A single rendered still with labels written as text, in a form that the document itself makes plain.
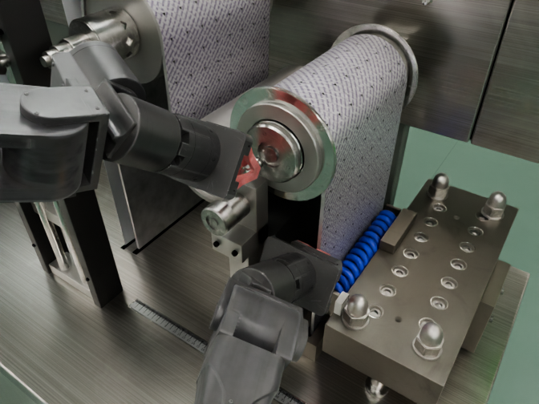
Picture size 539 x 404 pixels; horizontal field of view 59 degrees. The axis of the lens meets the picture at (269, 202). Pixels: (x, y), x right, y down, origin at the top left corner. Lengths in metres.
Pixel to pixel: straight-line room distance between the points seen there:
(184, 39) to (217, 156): 0.24
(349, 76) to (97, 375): 0.56
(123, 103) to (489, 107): 0.57
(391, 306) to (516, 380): 1.35
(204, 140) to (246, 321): 0.17
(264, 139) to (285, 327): 0.22
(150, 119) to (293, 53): 0.55
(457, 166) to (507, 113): 2.15
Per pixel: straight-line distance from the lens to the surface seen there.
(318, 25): 0.87
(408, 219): 0.80
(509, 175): 2.99
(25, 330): 0.90
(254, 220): 0.61
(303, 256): 0.58
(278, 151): 0.55
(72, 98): 0.38
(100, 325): 0.86
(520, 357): 2.07
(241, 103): 0.57
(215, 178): 0.46
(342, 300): 0.65
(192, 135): 0.44
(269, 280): 0.49
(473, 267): 0.78
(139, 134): 0.39
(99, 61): 0.46
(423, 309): 0.70
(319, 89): 0.57
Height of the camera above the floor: 1.55
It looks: 39 degrees down
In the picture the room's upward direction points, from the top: straight up
